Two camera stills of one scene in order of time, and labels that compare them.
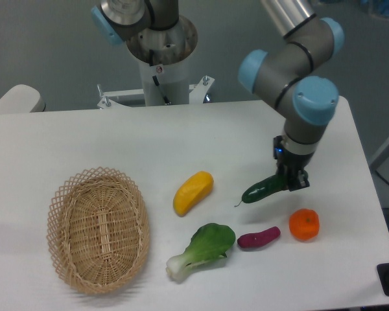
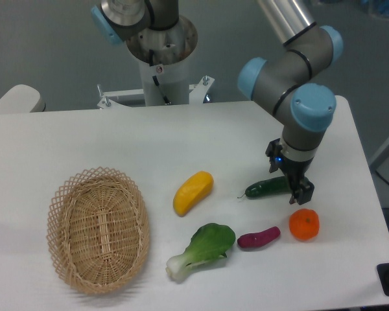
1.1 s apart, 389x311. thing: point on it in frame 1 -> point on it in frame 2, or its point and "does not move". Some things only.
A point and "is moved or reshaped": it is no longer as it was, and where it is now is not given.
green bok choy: x=211 y=241 does not move
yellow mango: x=192 y=190 does not move
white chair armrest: x=21 y=98 does not move
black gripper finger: x=297 y=181 -> x=304 y=192
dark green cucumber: x=264 y=188 is moved or reshaped
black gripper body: x=296 y=162 does not move
